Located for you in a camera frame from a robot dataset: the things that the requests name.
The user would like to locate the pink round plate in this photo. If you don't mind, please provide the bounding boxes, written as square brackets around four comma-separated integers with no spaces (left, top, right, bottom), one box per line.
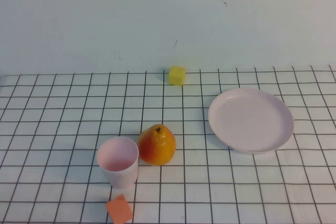
[208,88,295,155]

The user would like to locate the orange cube block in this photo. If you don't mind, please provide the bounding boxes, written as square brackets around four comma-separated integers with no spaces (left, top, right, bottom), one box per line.
[105,194,133,224]

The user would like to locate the orange yellow toy pear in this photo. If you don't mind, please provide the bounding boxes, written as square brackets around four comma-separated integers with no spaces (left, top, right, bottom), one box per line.
[138,124,177,167]

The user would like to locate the yellow cube block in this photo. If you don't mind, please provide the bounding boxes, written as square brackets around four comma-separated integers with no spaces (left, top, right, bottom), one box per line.
[168,66,186,87]

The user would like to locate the pink plastic cup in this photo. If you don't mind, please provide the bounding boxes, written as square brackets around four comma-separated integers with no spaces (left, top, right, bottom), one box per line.
[96,136,140,189]

